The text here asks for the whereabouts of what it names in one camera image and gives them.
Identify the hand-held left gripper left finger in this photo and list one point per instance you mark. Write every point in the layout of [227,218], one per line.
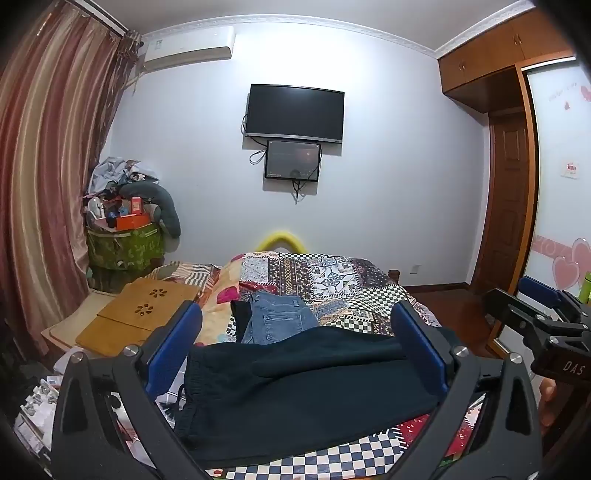
[178,344]

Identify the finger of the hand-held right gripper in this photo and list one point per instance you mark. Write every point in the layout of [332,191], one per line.
[508,304]
[538,291]

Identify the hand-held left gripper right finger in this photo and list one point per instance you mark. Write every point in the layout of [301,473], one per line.
[421,351]

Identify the dark teal pants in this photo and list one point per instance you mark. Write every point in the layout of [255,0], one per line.
[300,392]

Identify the person's right hand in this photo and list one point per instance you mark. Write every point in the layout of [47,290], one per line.
[549,399]

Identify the green bottle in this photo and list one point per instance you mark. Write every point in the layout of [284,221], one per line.
[585,287]

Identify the wooden lap table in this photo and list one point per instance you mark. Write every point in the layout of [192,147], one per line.
[138,311]

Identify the black folded cloth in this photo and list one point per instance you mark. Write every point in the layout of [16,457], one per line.
[239,318]

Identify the patchwork printed blanket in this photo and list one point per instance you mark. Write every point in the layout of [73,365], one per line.
[341,295]

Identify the brown wooden door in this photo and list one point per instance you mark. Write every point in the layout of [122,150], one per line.
[505,198]

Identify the blue denim jeans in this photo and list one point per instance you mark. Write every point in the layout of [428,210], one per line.
[277,318]

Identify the green fabric storage bin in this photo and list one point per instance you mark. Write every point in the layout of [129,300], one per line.
[124,249]

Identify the orange box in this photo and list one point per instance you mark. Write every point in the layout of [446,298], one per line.
[131,217]

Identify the clear plastic tray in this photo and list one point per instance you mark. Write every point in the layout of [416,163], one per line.
[39,406]

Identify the pile of clothes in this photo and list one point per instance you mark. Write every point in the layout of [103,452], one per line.
[122,177]

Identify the striped red curtain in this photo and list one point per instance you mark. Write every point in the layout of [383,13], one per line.
[51,175]

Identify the small black monitor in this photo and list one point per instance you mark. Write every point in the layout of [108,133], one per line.
[292,159]

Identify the wooden wardrobe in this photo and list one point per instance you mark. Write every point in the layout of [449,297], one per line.
[498,55]

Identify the white air conditioner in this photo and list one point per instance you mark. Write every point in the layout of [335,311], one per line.
[189,50]

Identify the white wall socket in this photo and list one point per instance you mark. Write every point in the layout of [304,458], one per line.
[415,268]

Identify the black wall television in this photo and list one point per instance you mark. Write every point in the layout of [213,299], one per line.
[295,113]

